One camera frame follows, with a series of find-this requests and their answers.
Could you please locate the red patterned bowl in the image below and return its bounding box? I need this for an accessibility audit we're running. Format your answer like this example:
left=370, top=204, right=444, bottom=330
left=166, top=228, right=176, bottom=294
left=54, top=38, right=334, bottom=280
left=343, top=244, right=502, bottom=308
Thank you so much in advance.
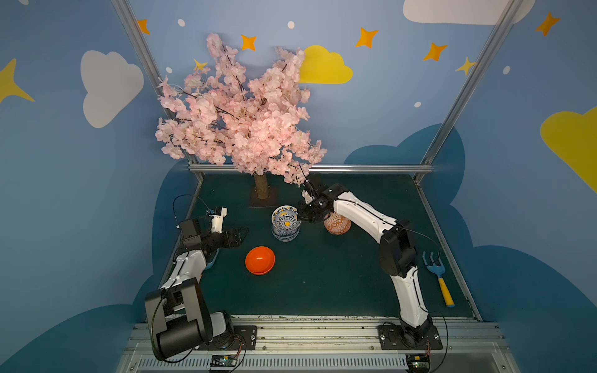
left=323, top=212, right=351, bottom=236

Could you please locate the yellow blue patterned bowl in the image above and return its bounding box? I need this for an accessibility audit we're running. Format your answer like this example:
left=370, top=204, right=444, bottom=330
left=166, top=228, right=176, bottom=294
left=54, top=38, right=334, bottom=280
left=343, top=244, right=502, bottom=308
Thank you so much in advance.
left=271, top=205, right=301, bottom=223

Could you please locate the blue white floral bowl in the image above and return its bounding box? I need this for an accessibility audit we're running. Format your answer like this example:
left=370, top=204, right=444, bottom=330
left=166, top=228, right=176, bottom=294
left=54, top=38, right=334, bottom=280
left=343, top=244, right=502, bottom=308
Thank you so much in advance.
left=272, top=220, right=301, bottom=230

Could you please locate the dark blue patterned bowl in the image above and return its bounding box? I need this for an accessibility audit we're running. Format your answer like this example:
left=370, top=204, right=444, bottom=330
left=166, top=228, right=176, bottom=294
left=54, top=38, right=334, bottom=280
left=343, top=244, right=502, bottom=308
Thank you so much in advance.
left=274, top=233, right=299, bottom=242

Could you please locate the light blue patterned bowl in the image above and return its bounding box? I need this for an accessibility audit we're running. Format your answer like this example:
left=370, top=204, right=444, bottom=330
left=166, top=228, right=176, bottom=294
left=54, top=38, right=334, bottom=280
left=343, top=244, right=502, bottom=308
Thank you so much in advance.
left=271, top=228, right=300, bottom=236

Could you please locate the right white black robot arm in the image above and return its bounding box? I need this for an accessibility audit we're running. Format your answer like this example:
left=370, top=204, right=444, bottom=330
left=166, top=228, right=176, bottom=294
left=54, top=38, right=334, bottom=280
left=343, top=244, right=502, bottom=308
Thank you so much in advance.
left=298, top=175, right=435, bottom=349

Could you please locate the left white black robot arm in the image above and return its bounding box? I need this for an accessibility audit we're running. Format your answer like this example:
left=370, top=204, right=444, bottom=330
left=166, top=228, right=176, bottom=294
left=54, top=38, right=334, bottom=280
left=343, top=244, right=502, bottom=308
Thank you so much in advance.
left=145, top=215, right=249, bottom=364

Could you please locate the left blue yellow garden fork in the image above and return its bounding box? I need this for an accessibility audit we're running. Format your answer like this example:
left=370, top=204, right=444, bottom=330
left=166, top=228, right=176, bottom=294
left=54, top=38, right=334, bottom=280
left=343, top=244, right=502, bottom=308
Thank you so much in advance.
left=205, top=249, right=220, bottom=270

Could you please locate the blue yellow garden fork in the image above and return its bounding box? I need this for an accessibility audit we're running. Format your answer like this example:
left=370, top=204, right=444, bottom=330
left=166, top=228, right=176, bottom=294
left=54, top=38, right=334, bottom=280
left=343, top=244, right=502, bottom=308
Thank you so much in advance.
left=205, top=249, right=220, bottom=270
left=422, top=252, right=456, bottom=309

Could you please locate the orange plastic bowl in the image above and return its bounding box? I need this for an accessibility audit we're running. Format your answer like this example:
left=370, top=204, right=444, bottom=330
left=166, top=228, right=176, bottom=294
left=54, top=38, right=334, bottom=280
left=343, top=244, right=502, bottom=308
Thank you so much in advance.
left=245, top=246, right=276, bottom=275

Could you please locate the pink cherry blossom tree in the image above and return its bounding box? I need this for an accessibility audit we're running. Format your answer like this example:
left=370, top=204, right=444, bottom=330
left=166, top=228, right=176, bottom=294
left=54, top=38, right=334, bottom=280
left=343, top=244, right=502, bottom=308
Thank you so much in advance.
left=155, top=34, right=326, bottom=185

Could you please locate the left green circuit board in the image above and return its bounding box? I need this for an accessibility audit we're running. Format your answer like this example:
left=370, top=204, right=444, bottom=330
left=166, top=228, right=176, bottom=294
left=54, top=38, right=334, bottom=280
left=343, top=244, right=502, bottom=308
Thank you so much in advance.
left=209, top=355, right=239, bottom=369

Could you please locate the right blue yellow garden fork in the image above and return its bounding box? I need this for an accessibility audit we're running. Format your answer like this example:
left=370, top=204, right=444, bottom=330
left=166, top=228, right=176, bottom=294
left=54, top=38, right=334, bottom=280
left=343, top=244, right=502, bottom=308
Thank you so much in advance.
left=422, top=252, right=456, bottom=309

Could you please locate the right circuit board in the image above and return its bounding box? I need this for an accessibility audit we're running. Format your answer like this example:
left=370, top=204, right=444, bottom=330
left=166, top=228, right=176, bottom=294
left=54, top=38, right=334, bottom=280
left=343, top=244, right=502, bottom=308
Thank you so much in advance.
left=406, top=355, right=431, bottom=373

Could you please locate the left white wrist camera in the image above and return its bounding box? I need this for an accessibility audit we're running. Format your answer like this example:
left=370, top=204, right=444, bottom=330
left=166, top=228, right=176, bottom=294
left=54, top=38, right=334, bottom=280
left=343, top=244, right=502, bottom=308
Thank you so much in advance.
left=209, top=207, right=228, bottom=233

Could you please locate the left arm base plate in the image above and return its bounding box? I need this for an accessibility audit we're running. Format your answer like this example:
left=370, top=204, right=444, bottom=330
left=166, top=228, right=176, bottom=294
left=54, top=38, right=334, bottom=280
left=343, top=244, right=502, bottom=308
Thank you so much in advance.
left=194, top=325, right=258, bottom=351

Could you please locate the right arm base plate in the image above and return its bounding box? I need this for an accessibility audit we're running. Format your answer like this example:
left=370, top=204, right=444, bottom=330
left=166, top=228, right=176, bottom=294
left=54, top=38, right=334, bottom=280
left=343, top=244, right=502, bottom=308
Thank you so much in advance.
left=377, top=323, right=444, bottom=351

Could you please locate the aluminium front rail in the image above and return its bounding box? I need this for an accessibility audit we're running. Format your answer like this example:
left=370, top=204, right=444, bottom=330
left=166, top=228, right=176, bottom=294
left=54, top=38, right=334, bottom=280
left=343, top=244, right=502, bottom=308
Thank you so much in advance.
left=117, top=315, right=520, bottom=372

